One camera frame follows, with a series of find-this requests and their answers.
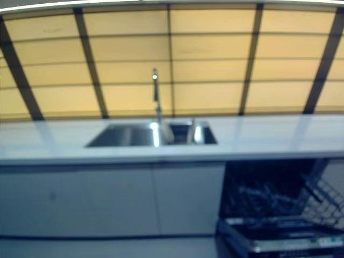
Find open black dishwasher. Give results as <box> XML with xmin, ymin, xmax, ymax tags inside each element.
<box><xmin>216</xmin><ymin>157</ymin><xmax>344</xmax><ymax>258</ymax></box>

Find dishwasher door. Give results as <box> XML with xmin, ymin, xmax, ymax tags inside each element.
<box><xmin>216</xmin><ymin>216</ymin><xmax>344</xmax><ymax>258</ymax></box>

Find chrome kitchen faucet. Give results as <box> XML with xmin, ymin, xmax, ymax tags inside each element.
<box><xmin>150</xmin><ymin>68</ymin><xmax>163</xmax><ymax>127</ymax></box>

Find stainless steel double sink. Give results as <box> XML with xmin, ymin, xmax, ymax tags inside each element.
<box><xmin>84</xmin><ymin>120</ymin><xmax>218</xmax><ymax>148</ymax></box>

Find beige window blinds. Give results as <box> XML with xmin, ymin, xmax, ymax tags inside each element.
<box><xmin>0</xmin><ymin>3</ymin><xmax>344</xmax><ymax>121</ymax></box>

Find white cabinet door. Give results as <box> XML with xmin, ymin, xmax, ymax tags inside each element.
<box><xmin>152</xmin><ymin>162</ymin><xmax>225</xmax><ymax>237</ymax></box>
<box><xmin>0</xmin><ymin>162</ymin><xmax>160</xmax><ymax>238</ymax></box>

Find dark wire dish rack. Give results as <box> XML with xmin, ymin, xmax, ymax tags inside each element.
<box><xmin>233</xmin><ymin>173</ymin><xmax>344</xmax><ymax>229</ymax></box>

